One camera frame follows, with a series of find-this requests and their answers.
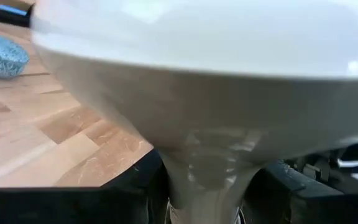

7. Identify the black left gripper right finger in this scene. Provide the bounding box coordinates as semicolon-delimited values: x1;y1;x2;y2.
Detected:
241;160;358;224

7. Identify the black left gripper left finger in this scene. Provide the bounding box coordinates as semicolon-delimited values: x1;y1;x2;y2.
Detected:
0;149;170;224

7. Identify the white lightbulb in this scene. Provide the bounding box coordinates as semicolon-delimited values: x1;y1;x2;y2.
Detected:
29;0;358;224

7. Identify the blue patterned round tin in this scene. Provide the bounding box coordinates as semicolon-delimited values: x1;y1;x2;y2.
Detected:
0;30;30;79

